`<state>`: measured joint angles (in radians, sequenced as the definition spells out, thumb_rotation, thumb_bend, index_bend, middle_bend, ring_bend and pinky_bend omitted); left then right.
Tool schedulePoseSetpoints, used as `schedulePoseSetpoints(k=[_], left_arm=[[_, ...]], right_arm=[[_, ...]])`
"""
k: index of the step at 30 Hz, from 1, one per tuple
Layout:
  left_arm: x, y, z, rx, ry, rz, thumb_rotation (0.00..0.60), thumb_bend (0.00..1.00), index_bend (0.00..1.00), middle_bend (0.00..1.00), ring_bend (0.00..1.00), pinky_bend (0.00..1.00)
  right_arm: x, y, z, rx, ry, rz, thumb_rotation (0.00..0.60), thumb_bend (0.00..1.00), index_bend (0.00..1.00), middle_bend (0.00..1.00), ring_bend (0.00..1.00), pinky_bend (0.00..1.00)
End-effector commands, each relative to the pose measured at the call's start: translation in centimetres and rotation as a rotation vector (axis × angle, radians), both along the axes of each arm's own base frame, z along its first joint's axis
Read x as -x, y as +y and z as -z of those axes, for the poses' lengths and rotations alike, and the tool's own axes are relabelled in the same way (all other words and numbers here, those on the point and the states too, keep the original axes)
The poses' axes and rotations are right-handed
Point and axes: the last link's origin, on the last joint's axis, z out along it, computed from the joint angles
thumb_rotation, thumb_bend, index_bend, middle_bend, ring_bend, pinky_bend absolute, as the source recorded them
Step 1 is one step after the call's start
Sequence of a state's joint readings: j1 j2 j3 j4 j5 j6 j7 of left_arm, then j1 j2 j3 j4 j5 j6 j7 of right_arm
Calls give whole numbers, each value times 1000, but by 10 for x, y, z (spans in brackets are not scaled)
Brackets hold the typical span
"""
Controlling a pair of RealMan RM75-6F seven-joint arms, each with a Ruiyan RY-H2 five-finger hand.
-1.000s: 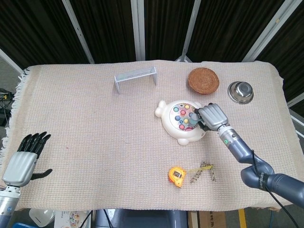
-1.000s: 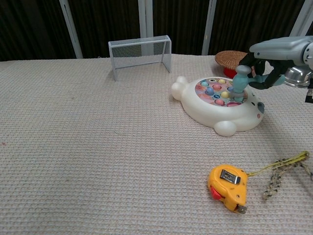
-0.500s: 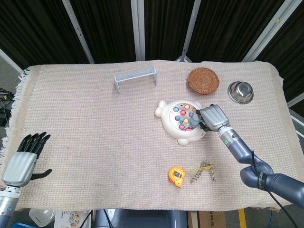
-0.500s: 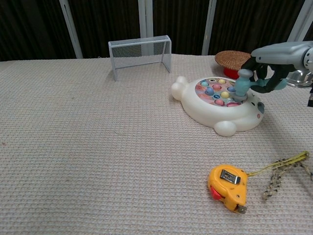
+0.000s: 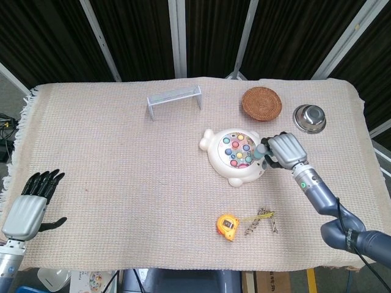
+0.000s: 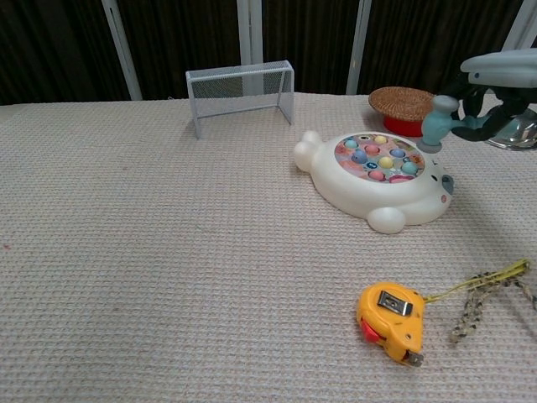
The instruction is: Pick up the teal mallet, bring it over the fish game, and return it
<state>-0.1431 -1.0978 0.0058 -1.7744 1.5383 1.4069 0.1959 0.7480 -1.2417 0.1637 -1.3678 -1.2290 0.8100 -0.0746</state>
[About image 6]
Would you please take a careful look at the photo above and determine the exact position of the stainless steel bowl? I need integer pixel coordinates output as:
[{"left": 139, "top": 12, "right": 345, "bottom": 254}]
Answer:
[{"left": 484, "top": 109, "right": 537, "bottom": 151}]

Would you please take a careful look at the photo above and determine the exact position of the white metal frame post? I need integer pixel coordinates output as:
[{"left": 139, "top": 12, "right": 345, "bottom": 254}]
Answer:
[
  {"left": 237, "top": 0, "right": 264, "bottom": 97},
  {"left": 102, "top": 0, "right": 143, "bottom": 102},
  {"left": 346, "top": 0, "right": 373, "bottom": 96},
  {"left": 501, "top": 0, "right": 537, "bottom": 52}
]

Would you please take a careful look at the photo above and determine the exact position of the grey wire mesh goal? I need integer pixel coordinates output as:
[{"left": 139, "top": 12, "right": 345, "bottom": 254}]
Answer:
[{"left": 185, "top": 60, "right": 295, "bottom": 140}]

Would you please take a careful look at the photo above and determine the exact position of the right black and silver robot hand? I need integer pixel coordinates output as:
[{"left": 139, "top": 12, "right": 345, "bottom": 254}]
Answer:
[{"left": 438, "top": 48, "right": 537, "bottom": 146}]

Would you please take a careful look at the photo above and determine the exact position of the white seal fishing toy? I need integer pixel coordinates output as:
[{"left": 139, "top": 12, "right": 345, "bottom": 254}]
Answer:
[{"left": 293, "top": 130, "right": 457, "bottom": 235}]

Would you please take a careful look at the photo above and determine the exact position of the beige woven tablecloth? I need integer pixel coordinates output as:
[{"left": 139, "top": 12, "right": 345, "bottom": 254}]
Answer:
[{"left": 0, "top": 92, "right": 537, "bottom": 403}]

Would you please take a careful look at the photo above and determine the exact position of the round woven rattan coaster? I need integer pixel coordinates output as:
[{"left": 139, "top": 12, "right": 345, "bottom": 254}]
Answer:
[{"left": 368, "top": 86, "right": 437, "bottom": 139}]

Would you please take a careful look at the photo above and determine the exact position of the dark pleated curtain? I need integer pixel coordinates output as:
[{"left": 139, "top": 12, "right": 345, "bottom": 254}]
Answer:
[{"left": 0, "top": 0, "right": 537, "bottom": 106}]

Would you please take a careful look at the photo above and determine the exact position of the yellow tape measure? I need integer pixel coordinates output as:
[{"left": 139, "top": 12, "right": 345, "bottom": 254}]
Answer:
[{"left": 356, "top": 259, "right": 532, "bottom": 369}]

